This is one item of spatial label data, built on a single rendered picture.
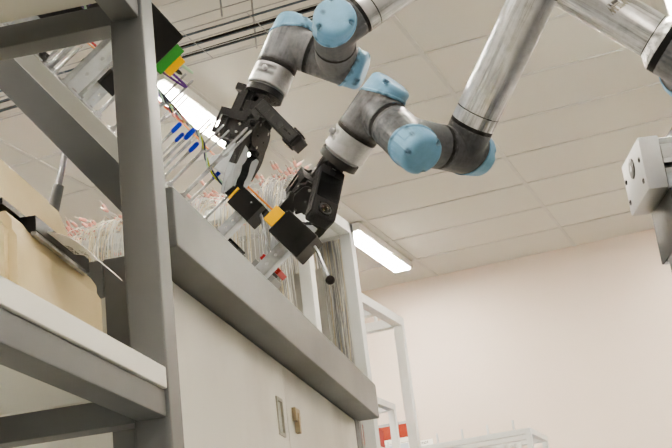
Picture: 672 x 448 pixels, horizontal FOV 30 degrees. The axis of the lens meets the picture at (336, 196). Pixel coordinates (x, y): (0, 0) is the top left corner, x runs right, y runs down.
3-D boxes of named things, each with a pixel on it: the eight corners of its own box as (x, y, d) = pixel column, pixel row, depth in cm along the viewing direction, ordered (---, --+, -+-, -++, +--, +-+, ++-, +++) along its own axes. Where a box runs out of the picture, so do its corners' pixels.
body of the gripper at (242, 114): (223, 151, 230) (249, 94, 233) (264, 162, 227) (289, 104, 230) (208, 133, 223) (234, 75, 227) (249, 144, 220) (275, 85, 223)
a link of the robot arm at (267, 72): (299, 84, 231) (285, 63, 224) (289, 106, 230) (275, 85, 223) (263, 75, 234) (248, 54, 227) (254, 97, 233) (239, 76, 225)
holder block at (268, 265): (297, 312, 179) (346, 262, 180) (241, 256, 183) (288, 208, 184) (305, 319, 183) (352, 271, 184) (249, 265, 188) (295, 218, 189)
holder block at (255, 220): (246, 221, 216) (263, 204, 217) (226, 201, 219) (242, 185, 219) (255, 229, 220) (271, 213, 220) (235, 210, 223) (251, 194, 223)
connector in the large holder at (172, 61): (138, 55, 159) (161, 32, 159) (153, 71, 160) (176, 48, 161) (152, 66, 154) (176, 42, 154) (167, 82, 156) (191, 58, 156)
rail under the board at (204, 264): (379, 418, 235) (375, 384, 237) (177, 245, 125) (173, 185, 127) (351, 422, 236) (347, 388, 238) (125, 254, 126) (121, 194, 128)
